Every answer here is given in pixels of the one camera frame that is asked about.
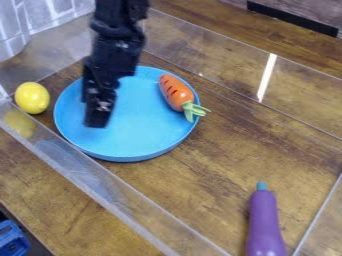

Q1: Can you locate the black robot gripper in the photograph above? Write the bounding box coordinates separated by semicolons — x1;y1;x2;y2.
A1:
82;18;146;128

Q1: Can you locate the yellow toy lemon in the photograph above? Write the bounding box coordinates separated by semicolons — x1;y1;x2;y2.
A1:
15;82;51;114

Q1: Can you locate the blue round tray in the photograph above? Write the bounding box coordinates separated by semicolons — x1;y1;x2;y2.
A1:
54;66;198;162

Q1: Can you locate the orange toy carrot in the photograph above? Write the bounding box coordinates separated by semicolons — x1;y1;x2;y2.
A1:
159;74;210;122

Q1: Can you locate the white sheer curtain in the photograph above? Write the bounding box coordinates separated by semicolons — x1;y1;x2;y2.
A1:
0;0;95;62

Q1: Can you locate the black bar in background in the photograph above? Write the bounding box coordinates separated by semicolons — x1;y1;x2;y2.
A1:
247;0;340;38

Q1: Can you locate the blue plastic object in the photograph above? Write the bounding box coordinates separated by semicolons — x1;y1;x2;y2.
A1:
0;220;31;256

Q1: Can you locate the purple toy eggplant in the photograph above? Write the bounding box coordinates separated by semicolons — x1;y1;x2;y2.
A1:
246;182;289;256

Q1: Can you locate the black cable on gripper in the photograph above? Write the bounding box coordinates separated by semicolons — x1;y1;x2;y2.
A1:
89;16;147;43

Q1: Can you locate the clear acrylic enclosure wall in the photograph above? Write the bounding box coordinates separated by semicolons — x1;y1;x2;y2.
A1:
0;0;342;256

